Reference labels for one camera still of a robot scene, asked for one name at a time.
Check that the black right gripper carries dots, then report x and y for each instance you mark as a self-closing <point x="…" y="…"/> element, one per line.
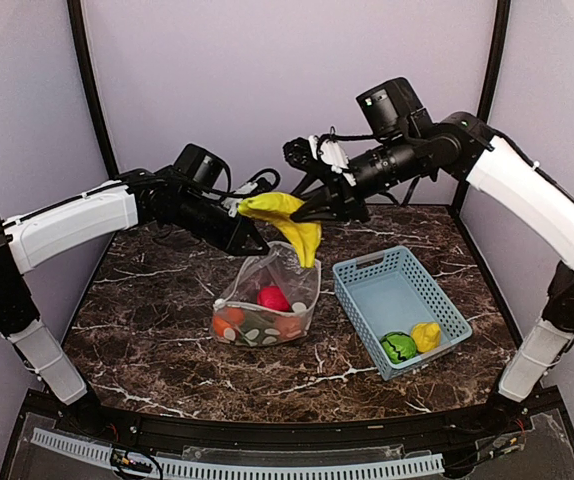
<point x="340" y="197"/>

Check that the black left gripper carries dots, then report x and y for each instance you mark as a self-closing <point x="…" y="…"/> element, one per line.
<point x="236" y="238"/>

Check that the yellow toy banana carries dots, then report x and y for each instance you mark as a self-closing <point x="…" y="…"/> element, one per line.
<point x="276" y="209"/>

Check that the red toy apple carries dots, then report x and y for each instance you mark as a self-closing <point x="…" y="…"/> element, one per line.
<point x="273" y="298"/>

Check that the clear dotted zip top bag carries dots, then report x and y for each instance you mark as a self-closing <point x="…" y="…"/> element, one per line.
<point x="280" y="267"/>

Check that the orange toy orange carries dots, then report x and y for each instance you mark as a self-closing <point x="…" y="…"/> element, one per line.
<point x="226" y="323"/>

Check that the orange green toy mango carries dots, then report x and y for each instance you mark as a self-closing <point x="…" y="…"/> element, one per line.
<point x="289" y="328"/>

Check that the yellow toy pepper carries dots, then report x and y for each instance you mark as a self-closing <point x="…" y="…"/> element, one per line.
<point x="427" y="336"/>

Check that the green toy avocado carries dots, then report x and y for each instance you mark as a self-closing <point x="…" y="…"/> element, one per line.
<point x="256" y="330"/>

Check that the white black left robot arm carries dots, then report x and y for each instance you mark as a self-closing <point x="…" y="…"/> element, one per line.
<point x="183" y="194"/>

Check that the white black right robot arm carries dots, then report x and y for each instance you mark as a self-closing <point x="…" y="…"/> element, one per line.
<point x="410" y="145"/>

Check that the light blue perforated basket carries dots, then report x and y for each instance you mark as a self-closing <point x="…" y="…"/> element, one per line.
<point x="390" y="291"/>

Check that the green toy cabbage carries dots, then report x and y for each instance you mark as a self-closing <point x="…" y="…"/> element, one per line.
<point x="399" y="347"/>

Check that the small front circuit board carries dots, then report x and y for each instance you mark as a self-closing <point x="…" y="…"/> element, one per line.
<point x="122" y="462"/>

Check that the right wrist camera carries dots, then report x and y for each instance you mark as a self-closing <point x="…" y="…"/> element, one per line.
<point x="319" y="158"/>

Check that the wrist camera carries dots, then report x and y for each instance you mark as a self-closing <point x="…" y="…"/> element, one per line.
<point x="319" y="158"/>
<point x="263" y="181"/>

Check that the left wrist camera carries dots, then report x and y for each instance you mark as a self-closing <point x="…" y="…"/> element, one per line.
<point x="263" y="181"/>

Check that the black front rail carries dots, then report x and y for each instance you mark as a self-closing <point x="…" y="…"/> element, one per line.
<point x="545" y="438"/>

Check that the black right corner post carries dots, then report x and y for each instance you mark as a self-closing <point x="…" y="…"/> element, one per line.
<point x="494" y="60"/>

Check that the black corner post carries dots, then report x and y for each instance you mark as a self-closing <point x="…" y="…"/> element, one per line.
<point x="90" y="88"/>
<point x="494" y="60"/>

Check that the light blue cable duct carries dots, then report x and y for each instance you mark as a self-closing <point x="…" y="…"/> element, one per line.
<point x="216" y="463"/>

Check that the black left corner post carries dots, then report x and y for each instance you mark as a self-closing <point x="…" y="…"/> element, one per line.
<point x="90" y="88"/>

